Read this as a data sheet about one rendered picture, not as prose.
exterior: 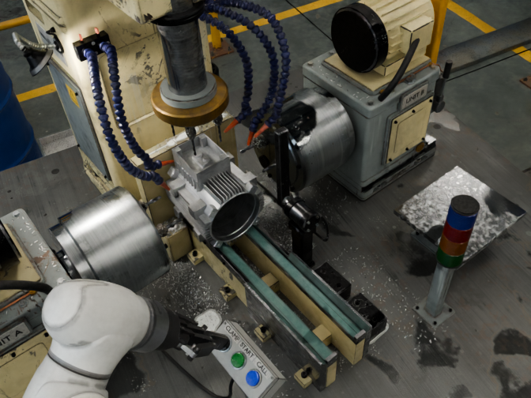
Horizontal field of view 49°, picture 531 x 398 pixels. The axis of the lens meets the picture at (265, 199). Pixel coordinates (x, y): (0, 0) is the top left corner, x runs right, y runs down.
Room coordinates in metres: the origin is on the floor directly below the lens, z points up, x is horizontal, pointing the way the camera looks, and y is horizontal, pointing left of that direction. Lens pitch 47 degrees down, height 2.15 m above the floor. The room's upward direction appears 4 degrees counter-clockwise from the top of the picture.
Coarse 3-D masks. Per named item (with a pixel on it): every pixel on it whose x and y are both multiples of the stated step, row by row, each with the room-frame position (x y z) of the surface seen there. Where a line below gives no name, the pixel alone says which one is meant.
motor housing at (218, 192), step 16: (224, 176) 1.06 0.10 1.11; (192, 192) 1.05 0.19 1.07; (208, 192) 1.02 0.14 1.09; (224, 192) 1.01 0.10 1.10; (240, 192) 1.01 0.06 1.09; (256, 192) 1.05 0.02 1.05; (224, 208) 1.09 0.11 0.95; (240, 208) 1.07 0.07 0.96; (256, 208) 1.04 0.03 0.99; (192, 224) 1.01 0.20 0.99; (208, 224) 0.95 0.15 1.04; (224, 224) 1.04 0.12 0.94; (240, 224) 1.03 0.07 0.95; (208, 240) 0.95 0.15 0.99; (224, 240) 0.97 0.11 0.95
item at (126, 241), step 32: (128, 192) 0.97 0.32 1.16; (64, 224) 0.88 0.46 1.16; (96, 224) 0.88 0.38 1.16; (128, 224) 0.88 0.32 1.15; (160, 224) 0.94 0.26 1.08; (64, 256) 0.85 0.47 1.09; (96, 256) 0.81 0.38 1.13; (128, 256) 0.82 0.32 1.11; (160, 256) 0.85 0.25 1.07; (128, 288) 0.79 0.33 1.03
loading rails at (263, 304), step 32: (192, 256) 1.03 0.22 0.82; (224, 256) 0.94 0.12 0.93; (256, 256) 0.99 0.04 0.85; (288, 256) 0.93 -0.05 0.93; (224, 288) 0.91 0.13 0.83; (256, 288) 0.84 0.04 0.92; (288, 288) 0.88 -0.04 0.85; (320, 288) 0.82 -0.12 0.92; (256, 320) 0.81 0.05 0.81; (288, 320) 0.74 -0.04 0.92; (320, 320) 0.77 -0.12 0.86; (352, 320) 0.73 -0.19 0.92; (288, 352) 0.71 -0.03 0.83; (320, 352) 0.65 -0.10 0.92; (352, 352) 0.68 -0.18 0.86; (320, 384) 0.61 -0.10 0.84
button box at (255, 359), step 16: (240, 336) 0.61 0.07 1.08; (224, 352) 0.59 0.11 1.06; (240, 352) 0.58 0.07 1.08; (256, 352) 0.58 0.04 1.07; (224, 368) 0.56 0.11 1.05; (240, 368) 0.55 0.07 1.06; (256, 368) 0.54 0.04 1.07; (272, 368) 0.55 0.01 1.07; (240, 384) 0.53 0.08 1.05; (272, 384) 0.51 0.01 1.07
